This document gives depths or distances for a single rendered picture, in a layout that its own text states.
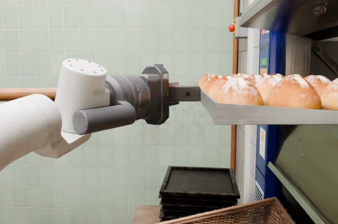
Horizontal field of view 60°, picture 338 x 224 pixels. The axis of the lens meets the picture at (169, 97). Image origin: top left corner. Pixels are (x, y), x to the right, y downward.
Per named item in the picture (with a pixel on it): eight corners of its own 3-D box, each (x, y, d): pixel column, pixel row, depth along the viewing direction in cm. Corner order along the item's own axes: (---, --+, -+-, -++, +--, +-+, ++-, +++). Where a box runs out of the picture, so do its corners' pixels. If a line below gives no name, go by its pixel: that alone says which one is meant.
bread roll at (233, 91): (272, 120, 38) (273, 77, 37) (221, 120, 38) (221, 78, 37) (251, 109, 48) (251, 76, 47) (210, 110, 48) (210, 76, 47)
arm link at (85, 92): (95, 110, 55) (37, 118, 46) (108, 57, 52) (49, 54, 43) (136, 140, 49) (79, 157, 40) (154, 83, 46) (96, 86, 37)
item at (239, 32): (246, 38, 156) (246, 19, 155) (250, 36, 146) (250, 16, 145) (232, 38, 157) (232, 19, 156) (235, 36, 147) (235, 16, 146)
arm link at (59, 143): (66, 121, 51) (0, 151, 38) (76, 73, 48) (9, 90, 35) (97, 136, 49) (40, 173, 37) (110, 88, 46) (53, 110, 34)
